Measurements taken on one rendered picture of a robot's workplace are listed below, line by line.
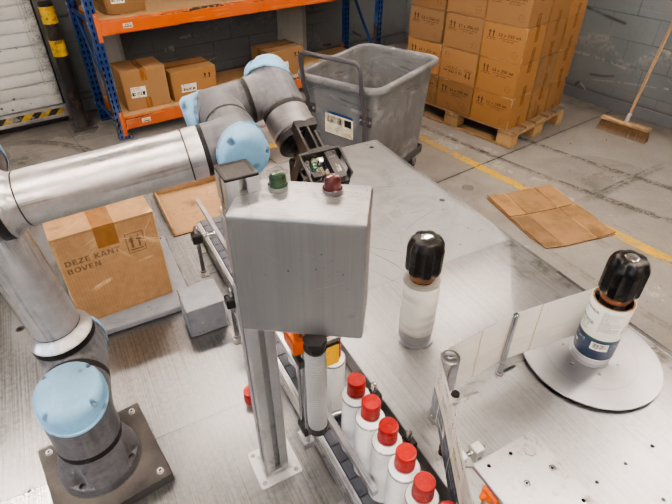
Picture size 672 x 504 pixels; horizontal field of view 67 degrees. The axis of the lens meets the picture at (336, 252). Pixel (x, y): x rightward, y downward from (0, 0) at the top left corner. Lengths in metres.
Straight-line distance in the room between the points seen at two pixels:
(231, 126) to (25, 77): 4.42
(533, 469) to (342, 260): 0.40
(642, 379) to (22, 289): 1.25
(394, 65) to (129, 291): 2.79
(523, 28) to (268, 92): 3.37
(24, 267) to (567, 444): 1.05
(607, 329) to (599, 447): 0.24
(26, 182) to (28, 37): 4.31
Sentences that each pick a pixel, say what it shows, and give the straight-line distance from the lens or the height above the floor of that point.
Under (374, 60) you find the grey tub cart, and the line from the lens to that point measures 3.89.
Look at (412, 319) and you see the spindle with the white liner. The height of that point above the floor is 0.97.
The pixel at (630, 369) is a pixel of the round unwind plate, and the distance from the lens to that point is 1.36.
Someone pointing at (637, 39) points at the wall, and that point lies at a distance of 5.35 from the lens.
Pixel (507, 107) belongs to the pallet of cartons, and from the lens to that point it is 4.27.
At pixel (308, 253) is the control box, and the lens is 0.62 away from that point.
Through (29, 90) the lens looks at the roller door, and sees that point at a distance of 5.14.
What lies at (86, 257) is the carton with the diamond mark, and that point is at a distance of 1.38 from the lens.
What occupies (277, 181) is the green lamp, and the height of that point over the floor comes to 1.49.
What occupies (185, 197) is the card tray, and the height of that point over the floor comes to 0.83.
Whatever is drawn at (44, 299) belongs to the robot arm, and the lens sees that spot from 1.02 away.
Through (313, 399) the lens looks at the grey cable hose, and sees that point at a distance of 0.79.
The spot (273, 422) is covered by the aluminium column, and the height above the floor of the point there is 0.98.
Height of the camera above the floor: 1.80
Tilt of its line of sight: 37 degrees down
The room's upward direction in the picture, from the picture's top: straight up
